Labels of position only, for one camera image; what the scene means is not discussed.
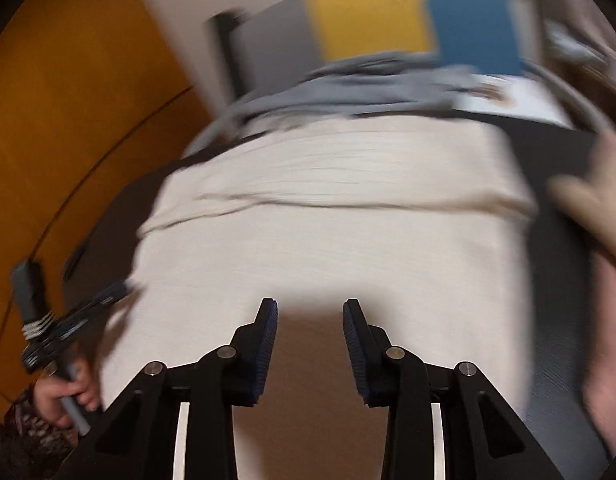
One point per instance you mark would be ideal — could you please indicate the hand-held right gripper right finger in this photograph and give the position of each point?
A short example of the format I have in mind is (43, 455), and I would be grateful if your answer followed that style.
(355, 350)

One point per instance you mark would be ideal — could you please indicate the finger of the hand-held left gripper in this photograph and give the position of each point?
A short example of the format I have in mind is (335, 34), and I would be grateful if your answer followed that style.
(100, 300)

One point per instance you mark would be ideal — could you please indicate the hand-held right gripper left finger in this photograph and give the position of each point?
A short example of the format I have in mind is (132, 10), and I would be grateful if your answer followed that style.
(265, 350)

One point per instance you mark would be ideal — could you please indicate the white knit sweater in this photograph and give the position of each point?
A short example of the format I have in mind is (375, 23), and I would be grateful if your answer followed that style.
(338, 210)

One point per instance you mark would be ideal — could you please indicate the person's left forearm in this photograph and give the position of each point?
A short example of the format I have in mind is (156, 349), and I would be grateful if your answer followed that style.
(22, 440)

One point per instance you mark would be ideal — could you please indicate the person's left hand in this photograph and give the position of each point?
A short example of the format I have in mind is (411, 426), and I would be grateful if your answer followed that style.
(52, 400)

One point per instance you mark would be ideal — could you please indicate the orange wooden door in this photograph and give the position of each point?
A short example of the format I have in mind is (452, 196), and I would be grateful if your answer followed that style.
(77, 110)

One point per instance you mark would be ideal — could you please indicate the black sofa bed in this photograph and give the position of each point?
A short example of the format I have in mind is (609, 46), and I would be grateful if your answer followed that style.
(558, 310)

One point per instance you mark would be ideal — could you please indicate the pink blanket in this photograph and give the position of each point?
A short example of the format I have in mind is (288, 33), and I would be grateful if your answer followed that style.
(610, 350)

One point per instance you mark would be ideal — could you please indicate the grey cloth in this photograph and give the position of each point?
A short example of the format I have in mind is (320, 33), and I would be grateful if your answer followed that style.
(348, 87)

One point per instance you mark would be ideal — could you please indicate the grey crumpled garment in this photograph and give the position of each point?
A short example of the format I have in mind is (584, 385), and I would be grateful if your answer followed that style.
(573, 95)

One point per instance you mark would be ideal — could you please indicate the grey yellow blue backrest cushion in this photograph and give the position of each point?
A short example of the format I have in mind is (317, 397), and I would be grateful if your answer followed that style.
(388, 15)

